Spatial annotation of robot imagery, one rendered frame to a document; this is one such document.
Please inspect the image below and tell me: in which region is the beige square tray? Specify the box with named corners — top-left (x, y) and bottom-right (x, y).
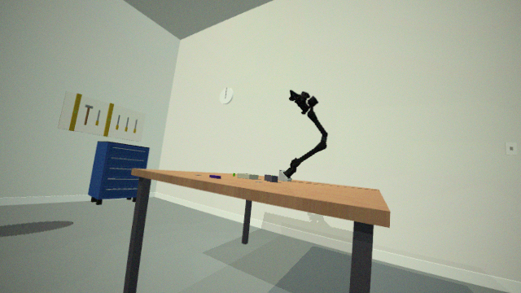
top-left (237, 173), bottom-right (259, 179)

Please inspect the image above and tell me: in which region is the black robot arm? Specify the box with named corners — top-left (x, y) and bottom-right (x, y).
top-left (283, 91), bottom-right (327, 178)

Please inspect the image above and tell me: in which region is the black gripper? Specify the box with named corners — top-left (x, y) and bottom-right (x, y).
top-left (289, 90), bottom-right (307, 108)

